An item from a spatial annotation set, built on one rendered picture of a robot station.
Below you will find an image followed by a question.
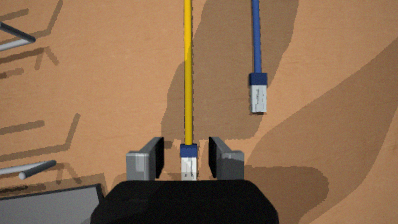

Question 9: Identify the blue patch cord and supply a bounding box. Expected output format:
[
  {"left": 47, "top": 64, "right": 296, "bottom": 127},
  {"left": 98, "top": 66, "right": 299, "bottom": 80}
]
[{"left": 252, "top": 0, "right": 261, "bottom": 73}]

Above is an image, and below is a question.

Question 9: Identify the white and blue cable plug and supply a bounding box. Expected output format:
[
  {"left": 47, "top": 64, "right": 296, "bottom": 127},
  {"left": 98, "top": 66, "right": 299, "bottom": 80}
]
[{"left": 180, "top": 143, "right": 197, "bottom": 180}]

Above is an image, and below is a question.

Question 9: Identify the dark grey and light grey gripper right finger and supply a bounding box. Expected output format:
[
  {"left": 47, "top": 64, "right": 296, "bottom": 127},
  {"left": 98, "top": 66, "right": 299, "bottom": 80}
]
[{"left": 209, "top": 137, "right": 245, "bottom": 180}]

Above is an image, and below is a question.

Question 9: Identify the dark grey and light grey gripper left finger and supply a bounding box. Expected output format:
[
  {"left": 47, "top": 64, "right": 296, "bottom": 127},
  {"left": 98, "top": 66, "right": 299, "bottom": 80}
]
[{"left": 126, "top": 137, "right": 164, "bottom": 181}]

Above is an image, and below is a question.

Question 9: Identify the yellow cable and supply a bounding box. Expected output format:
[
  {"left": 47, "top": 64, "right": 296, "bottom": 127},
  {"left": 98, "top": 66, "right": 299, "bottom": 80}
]
[{"left": 184, "top": 0, "right": 192, "bottom": 145}]

